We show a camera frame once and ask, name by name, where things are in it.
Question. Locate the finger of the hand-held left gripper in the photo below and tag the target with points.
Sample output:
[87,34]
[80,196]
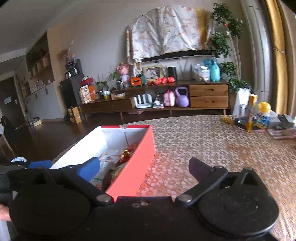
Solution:
[39,164]

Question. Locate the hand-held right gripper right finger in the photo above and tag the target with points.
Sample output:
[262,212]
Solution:
[200,170]

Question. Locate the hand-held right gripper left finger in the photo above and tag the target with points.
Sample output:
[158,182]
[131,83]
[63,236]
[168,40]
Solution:
[89,169]

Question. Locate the white green snack packet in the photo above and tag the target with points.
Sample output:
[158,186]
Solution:
[107,162]

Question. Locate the red cardboard box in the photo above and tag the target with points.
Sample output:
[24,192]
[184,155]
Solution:
[138,157]

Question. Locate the person's left hand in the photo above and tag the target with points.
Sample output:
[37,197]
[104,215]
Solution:
[4,212]

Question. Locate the gold patterned tablecloth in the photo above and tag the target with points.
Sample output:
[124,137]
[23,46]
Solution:
[208,150]

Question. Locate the wooden chair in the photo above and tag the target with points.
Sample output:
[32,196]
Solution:
[7,136]

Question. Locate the yellow box on floor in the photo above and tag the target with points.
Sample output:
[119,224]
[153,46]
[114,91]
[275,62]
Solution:
[75,115]

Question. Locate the small yellow wrapper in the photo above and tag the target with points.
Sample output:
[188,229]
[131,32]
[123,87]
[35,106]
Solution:
[226,120]

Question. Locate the black round coaster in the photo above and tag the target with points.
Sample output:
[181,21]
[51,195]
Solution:
[240,125]

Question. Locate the dark wooden door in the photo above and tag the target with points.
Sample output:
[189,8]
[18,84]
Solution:
[10,102]

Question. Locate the clear drinking glass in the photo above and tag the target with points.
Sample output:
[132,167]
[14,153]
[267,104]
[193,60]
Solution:
[242,112]

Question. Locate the purple kettlebell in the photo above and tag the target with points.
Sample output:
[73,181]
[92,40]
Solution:
[182,99]

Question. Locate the orange white snack box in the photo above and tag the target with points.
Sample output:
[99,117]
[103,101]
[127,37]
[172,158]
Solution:
[87,93]

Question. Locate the pink toy bag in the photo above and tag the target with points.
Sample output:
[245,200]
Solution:
[169,99]

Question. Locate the black tall cabinet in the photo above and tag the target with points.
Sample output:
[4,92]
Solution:
[70,92]

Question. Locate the small book stack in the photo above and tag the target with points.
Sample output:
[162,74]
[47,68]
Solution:
[158,103]

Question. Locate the small cardboard box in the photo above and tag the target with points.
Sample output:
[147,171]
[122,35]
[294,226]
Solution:
[118,95]

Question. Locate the yellow standing pouch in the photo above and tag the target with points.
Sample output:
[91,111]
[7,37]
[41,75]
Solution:
[251,109]

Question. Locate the wooden television cabinet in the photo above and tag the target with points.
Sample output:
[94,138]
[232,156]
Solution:
[208,89]

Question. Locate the yellow white supplement bottle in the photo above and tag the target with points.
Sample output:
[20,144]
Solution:
[263,115]

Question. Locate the white router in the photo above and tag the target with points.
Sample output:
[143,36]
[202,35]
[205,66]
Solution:
[143,103]

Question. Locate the pink magazine stack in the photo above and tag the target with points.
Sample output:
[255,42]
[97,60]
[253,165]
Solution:
[282,134]

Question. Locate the small potted plant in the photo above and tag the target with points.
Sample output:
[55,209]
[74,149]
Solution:
[114,77]

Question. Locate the clear plastic bag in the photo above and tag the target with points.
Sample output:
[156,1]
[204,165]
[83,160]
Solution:
[200,73]

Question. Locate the black flat box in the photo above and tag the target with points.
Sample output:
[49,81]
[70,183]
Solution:
[286,120]

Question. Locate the black cylinder speaker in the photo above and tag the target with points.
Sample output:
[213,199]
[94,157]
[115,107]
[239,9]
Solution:
[172,73]

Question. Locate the orange green radio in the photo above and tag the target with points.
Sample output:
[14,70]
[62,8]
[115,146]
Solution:
[137,81]

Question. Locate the teal bottle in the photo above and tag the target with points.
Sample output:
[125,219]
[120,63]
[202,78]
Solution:
[214,70]

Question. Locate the black coffee machine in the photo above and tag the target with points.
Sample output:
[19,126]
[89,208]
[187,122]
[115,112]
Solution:
[74,69]

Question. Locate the pink flower bouquet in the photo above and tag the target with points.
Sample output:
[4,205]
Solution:
[123,73]

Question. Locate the framed photo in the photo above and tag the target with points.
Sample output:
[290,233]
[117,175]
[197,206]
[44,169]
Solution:
[152,73]

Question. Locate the black television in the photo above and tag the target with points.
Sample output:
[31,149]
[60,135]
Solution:
[175,56]

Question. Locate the yellow curtain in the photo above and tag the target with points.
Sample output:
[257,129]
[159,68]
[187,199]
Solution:
[277,58]

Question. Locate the white standing air conditioner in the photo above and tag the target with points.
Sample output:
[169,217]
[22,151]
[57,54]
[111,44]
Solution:
[259,46]

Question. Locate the floral cloth cover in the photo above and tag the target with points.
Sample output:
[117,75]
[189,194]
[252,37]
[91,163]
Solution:
[166,27]

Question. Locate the tall potted tree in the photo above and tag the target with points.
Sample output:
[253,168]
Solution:
[222,14]

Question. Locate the wooden wall shelves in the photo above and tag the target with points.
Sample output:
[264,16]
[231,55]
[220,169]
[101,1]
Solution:
[39,69]

